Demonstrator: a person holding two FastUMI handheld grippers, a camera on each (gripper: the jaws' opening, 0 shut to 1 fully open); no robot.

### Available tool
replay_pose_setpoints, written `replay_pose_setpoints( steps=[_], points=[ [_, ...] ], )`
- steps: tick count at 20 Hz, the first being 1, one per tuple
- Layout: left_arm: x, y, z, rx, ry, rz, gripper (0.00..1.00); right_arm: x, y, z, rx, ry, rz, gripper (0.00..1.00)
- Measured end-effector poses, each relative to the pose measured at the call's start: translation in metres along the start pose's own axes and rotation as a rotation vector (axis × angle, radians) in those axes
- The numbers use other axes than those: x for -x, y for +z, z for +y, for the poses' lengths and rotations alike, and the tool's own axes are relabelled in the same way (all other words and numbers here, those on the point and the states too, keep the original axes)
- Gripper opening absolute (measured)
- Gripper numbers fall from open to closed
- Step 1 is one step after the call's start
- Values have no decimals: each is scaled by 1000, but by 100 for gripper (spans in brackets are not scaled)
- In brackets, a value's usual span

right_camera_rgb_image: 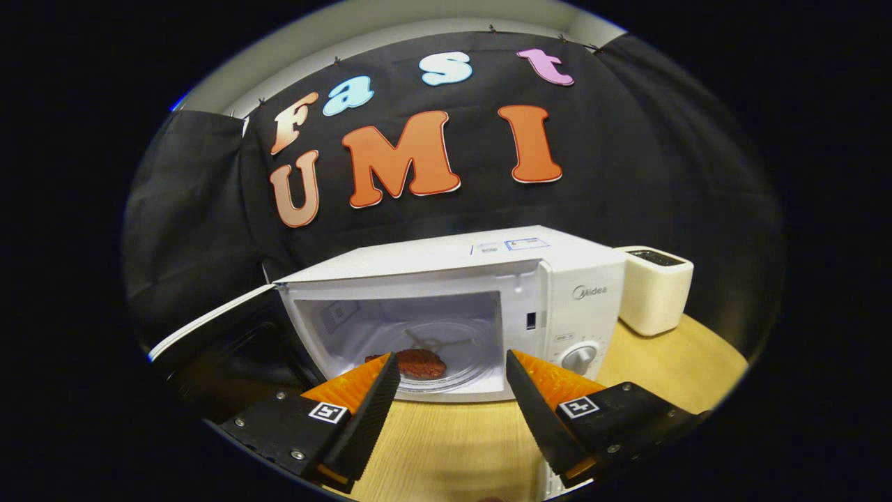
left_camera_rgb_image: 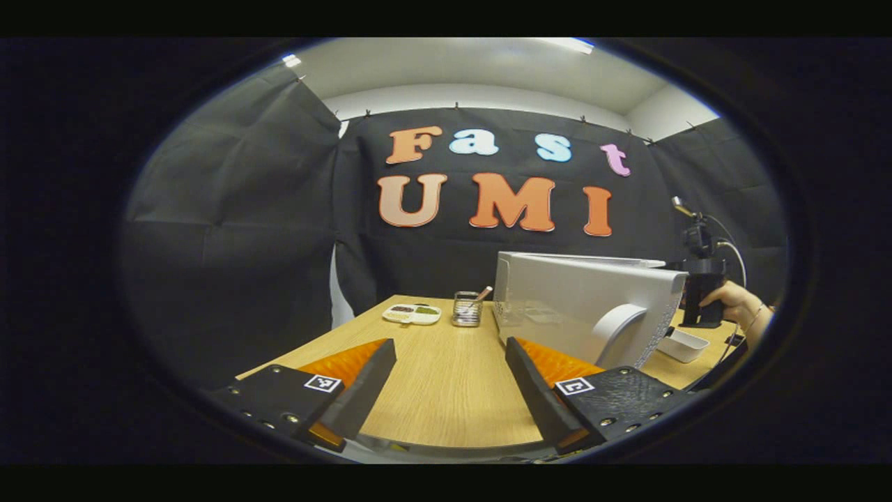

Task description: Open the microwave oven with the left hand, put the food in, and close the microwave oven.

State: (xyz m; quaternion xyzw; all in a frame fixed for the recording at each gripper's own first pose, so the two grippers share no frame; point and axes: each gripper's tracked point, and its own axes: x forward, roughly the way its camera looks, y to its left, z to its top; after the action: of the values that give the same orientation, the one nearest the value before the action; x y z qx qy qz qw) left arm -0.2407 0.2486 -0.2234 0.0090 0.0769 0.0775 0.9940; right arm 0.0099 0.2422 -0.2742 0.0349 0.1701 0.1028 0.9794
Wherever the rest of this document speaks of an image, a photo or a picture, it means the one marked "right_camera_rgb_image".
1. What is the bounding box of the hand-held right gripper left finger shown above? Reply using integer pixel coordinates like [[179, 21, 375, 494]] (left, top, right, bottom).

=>
[[218, 351, 402, 495]]

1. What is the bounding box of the white microwave oven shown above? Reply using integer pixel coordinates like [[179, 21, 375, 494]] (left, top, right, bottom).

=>
[[148, 225, 628, 423]]

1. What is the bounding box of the glass turntable plate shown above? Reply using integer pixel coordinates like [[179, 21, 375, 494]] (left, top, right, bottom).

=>
[[373, 315, 504, 393]]

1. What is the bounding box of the brown steak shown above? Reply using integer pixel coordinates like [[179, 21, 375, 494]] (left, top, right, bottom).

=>
[[364, 348, 448, 380]]

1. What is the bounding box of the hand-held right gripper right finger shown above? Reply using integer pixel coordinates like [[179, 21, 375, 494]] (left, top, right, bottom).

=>
[[506, 349, 712, 489]]

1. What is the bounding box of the white toaster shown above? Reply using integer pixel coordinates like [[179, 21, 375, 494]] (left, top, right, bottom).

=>
[[615, 245, 695, 337]]

